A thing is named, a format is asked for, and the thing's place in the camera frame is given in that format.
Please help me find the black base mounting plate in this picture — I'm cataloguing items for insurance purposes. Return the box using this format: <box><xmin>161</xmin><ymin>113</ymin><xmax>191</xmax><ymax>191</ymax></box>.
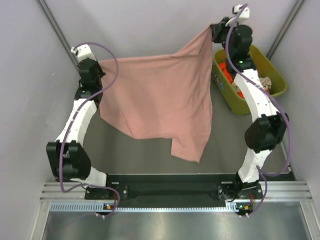
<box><xmin>84</xmin><ymin>172</ymin><xmax>296</xmax><ymax>208</ymax></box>

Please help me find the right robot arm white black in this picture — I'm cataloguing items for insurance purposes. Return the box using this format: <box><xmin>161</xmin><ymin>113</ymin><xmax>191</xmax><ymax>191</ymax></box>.
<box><xmin>210</xmin><ymin>17</ymin><xmax>288</xmax><ymax>200</ymax></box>

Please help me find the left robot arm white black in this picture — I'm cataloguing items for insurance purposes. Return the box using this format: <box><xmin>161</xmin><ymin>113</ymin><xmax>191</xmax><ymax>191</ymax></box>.
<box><xmin>46</xmin><ymin>57</ymin><xmax>114</xmax><ymax>199</ymax></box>

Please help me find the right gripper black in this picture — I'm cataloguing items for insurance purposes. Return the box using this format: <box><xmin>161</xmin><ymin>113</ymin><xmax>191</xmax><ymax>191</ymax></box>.
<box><xmin>210</xmin><ymin>17</ymin><xmax>240</xmax><ymax>58</ymax></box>

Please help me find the right aluminium corner post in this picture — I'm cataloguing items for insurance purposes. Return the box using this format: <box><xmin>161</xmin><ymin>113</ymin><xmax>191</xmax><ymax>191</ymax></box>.
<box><xmin>266</xmin><ymin>0</ymin><xmax>306</xmax><ymax>60</ymax></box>

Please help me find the orange t shirt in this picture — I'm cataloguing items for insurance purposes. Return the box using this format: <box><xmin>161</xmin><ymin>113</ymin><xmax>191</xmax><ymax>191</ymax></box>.
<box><xmin>218</xmin><ymin>62</ymin><xmax>244</xmax><ymax>99</ymax></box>

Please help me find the left aluminium corner post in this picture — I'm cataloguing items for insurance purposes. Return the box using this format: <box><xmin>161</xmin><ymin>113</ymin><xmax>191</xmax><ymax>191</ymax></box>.
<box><xmin>35</xmin><ymin>0</ymin><xmax>78</xmax><ymax>71</ymax></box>

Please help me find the pink t shirt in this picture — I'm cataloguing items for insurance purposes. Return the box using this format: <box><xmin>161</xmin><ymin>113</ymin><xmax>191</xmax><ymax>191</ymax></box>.
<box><xmin>99</xmin><ymin>27</ymin><xmax>213</xmax><ymax>163</ymax></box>

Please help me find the beige t shirt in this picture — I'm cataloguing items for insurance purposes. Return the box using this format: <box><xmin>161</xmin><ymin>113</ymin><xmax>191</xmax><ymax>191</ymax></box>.
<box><xmin>259</xmin><ymin>77</ymin><xmax>272</xmax><ymax>93</ymax></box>

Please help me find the olive green plastic bin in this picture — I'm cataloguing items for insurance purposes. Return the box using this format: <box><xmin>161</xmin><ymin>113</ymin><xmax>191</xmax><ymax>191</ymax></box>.
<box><xmin>212</xmin><ymin>43</ymin><xmax>288</xmax><ymax>116</ymax></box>

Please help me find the grey slotted cable duct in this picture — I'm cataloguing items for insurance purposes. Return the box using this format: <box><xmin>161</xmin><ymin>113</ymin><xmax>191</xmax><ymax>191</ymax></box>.
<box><xmin>50</xmin><ymin>202</ymin><xmax>250</xmax><ymax>213</ymax></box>

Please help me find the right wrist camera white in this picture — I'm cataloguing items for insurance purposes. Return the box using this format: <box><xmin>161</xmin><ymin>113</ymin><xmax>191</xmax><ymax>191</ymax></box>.
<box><xmin>225</xmin><ymin>4</ymin><xmax>250</xmax><ymax>27</ymax></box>

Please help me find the aluminium corner post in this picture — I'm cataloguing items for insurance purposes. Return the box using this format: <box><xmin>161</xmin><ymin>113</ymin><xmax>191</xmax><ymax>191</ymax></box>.
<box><xmin>266</xmin><ymin>0</ymin><xmax>306</xmax><ymax>60</ymax></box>
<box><xmin>35</xmin><ymin>0</ymin><xmax>78</xmax><ymax>71</ymax></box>

